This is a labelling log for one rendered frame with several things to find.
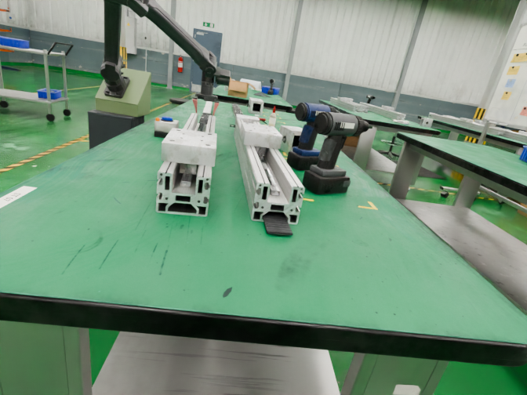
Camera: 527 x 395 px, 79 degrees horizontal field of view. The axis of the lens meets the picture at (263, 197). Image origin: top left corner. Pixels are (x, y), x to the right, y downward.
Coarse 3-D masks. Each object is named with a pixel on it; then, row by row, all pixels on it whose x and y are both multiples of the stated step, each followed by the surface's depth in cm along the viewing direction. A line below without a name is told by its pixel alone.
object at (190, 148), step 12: (180, 132) 75; (192, 132) 77; (204, 132) 79; (168, 144) 65; (180, 144) 65; (192, 144) 66; (204, 144) 68; (168, 156) 65; (180, 156) 66; (192, 156) 66; (204, 156) 66; (180, 168) 68; (192, 168) 69
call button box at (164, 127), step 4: (160, 120) 119; (164, 120) 119; (176, 120) 125; (156, 124) 117; (160, 124) 117; (164, 124) 118; (168, 124) 118; (172, 124) 118; (176, 124) 119; (156, 128) 118; (160, 128) 118; (164, 128) 118; (168, 128) 118; (172, 128) 118; (176, 128) 120; (156, 132) 118; (160, 132) 119; (164, 132) 119; (168, 132) 120; (156, 136) 119; (160, 136) 119; (164, 136) 119
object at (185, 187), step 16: (192, 128) 105; (208, 128) 107; (160, 176) 60; (176, 176) 69; (192, 176) 70; (208, 176) 61; (160, 192) 61; (176, 192) 62; (192, 192) 63; (208, 192) 62; (160, 208) 63; (176, 208) 64; (192, 208) 65
